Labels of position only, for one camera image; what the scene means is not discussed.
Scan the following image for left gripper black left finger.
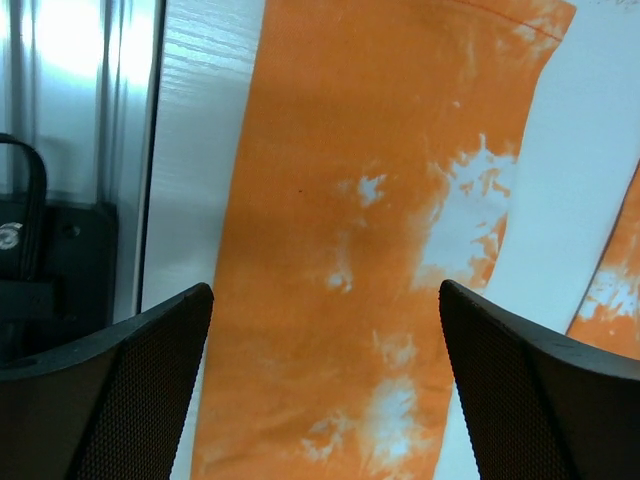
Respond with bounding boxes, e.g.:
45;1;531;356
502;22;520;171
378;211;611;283
1;283;214;479

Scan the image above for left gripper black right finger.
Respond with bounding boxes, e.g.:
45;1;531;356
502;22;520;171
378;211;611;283
439;280;639;479

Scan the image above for orange white tie-dye trousers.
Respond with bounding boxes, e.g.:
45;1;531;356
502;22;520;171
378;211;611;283
191;1;639;479

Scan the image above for aluminium mounting rail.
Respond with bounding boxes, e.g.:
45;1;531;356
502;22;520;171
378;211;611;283
1;0;166;321

